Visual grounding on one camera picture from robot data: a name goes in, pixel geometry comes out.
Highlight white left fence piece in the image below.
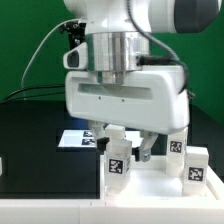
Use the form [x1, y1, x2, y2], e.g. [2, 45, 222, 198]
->
[0, 157, 3, 176]

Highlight white front fence bar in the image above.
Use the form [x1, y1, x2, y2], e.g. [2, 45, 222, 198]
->
[0, 200, 224, 224]

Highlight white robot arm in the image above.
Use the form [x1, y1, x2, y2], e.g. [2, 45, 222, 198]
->
[63, 0, 222, 161]

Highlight black cables on table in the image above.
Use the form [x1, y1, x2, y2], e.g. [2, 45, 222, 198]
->
[0, 84, 66, 104]

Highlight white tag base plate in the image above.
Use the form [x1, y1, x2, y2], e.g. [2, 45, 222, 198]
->
[58, 130, 142, 148]

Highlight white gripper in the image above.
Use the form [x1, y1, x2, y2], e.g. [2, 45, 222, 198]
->
[65, 66, 189, 162]

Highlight grey camera cable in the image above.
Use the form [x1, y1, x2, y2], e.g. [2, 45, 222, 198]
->
[20, 18, 80, 90]

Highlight white square table top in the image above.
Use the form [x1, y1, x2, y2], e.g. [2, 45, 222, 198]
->
[100, 155, 224, 201]

